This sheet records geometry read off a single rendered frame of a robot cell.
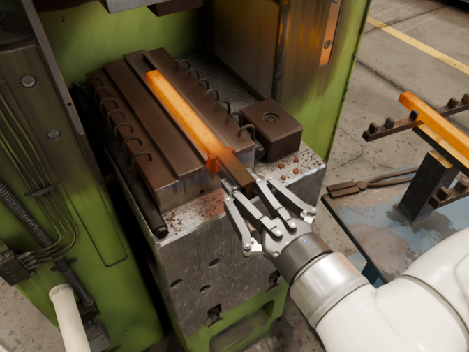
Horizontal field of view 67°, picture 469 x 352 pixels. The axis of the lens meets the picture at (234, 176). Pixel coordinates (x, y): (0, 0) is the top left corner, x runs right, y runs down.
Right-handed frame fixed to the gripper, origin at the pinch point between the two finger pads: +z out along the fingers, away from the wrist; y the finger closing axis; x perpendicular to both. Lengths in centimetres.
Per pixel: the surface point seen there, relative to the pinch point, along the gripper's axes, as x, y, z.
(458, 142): -8, 50, -11
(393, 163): -100, 129, 39
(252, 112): -1.6, 13.2, 14.5
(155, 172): -1.6, -10.5, 8.9
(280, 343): -99, 18, -5
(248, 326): -84, 7, 2
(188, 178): -2.1, -6.2, 5.2
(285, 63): 3.7, 24.4, 19.2
